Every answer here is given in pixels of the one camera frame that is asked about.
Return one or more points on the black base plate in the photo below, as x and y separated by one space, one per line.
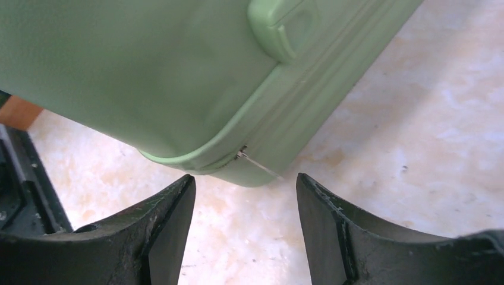
29 203

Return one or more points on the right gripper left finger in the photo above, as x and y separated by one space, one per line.
142 244

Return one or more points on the silver zipper pull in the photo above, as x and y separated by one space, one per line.
242 154

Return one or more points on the green suitcase blue lining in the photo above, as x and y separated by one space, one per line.
188 83

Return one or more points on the orange wooden tray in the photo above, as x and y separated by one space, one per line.
19 114

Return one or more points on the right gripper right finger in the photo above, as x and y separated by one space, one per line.
348 245

